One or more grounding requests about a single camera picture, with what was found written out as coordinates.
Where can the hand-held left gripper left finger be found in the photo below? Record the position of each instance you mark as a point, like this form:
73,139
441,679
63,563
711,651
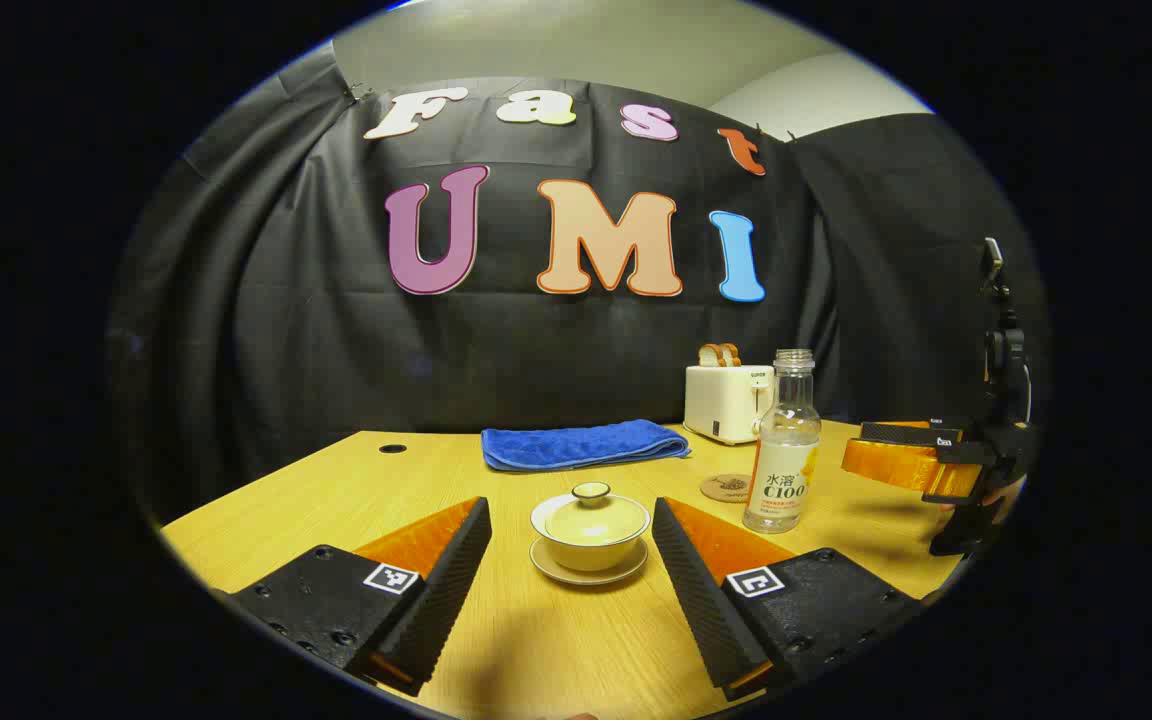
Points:
446,590

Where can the toast bread slice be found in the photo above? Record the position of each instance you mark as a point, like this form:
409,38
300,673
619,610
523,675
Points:
732,354
709,355

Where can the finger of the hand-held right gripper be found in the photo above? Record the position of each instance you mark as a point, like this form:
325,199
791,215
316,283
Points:
896,465
896,433

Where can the cream saucer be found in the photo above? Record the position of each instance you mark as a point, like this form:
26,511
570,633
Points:
586,578

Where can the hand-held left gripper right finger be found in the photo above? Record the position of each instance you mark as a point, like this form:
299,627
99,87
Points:
696,600

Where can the round brown coaster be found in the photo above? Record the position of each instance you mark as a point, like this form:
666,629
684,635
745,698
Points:
721,488

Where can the clear plastic water bottle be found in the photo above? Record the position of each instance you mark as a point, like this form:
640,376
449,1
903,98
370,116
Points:
781,440

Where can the cream teacup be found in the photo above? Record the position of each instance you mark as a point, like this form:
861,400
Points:
586,558

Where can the blue towel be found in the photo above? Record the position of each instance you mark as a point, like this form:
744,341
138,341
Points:
576,445

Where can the black backdrop cloth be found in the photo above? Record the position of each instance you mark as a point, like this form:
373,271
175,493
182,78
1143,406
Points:
286,330

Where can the cream toaster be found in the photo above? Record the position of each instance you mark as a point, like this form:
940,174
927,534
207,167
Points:
721,400

